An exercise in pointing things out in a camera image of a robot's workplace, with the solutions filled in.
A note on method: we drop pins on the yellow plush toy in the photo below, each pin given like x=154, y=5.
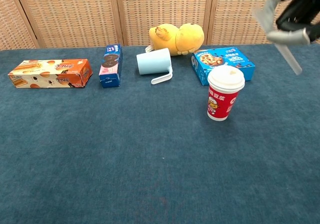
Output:
x=178, y=38

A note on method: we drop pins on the woven rattan folding screen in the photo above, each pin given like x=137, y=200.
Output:
x=160, y=11

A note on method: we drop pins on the orange biscuit box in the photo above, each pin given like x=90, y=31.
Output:
x=50, y=73

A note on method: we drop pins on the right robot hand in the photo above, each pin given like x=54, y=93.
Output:
x=297, y=11

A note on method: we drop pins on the teal table cloth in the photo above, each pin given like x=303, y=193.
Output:
x=125, y=146

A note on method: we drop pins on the transparent plastic straw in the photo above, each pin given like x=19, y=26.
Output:
x=287, y=53

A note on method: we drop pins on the light blue plastic mug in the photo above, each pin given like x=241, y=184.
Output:
x=153, y=62

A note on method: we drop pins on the red paper cup white lid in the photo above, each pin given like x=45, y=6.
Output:
x=222, y=101

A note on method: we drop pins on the blue chocolate chip cookie box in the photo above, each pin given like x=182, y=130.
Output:
x=240, y=58

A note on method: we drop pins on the blue Oreo cookie box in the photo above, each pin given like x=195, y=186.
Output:
x=111, y=66

